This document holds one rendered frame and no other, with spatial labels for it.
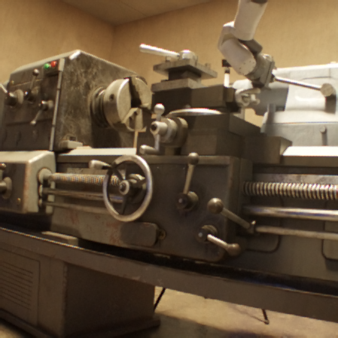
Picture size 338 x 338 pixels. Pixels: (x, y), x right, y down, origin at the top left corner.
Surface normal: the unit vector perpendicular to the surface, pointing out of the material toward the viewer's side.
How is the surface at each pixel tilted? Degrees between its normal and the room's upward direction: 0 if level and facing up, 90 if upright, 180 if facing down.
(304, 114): 61
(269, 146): 90
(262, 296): 90
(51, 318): 90
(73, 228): 90
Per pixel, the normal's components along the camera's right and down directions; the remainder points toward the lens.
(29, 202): 0.79, 0.03
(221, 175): -0.61, -0.11
